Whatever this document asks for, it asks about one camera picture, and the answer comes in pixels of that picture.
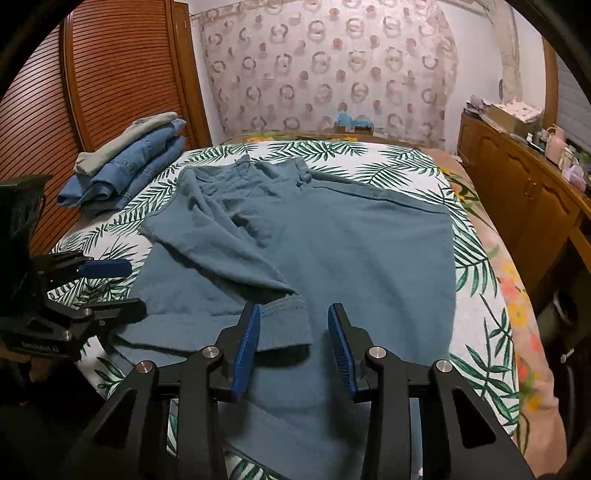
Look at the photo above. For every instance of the wooden dresser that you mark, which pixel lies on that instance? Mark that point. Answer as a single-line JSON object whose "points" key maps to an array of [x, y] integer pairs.
{"points": [[517, 184]]}

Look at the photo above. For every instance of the cardboard box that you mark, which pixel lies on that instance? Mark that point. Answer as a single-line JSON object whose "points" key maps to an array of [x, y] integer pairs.
{"points": [[512, 115]]}

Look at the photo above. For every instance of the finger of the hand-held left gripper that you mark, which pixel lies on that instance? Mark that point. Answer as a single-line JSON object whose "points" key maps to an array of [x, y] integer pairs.
{"points": [[117, 311], [106, 268]]}

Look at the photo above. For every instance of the dark round container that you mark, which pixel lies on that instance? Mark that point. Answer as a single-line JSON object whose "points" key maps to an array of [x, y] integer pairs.
{"points": [[558, 316]]}

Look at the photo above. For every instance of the wooden louvered wardrobe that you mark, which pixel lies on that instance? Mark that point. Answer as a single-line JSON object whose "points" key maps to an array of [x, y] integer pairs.
{"points": [[115, 69]]}

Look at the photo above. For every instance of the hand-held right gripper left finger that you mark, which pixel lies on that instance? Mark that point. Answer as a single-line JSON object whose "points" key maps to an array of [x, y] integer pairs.
{"points": [[247, 350]]}

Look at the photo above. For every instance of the grey window shutter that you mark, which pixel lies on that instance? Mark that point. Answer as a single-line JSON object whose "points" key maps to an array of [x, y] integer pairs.
{"points": [[575, 106]]}

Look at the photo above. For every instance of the pink bottle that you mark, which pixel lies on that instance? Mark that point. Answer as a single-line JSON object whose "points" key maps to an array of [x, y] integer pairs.
{"points": [[556, 147]]}

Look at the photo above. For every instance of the leaf-print bedsheet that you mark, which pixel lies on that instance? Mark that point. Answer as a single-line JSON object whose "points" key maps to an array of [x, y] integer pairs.
{"points": [[406, 161]]}

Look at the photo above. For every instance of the folded grey-green garment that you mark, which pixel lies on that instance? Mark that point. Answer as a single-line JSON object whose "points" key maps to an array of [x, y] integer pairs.
{"points": [[120, 143]]}

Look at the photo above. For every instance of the teal pants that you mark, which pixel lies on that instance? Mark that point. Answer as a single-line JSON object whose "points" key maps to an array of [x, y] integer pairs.
{"points": [[360, 258]]}

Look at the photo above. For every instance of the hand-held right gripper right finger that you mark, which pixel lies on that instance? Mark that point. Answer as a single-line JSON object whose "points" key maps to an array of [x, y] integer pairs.
{"points": [[339, 350]]}

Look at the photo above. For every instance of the folded blue denim pants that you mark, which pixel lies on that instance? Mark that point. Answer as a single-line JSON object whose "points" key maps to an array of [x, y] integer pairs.
{"points": [[106, 194], [157, 138]]}

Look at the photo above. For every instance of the wooden headboard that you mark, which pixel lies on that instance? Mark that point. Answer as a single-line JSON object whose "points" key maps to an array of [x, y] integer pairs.
{"points": [[392, 138]]}

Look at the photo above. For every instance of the blue cloth bundle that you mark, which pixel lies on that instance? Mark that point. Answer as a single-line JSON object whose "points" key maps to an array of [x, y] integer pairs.
{"points": [[351, 121]]}

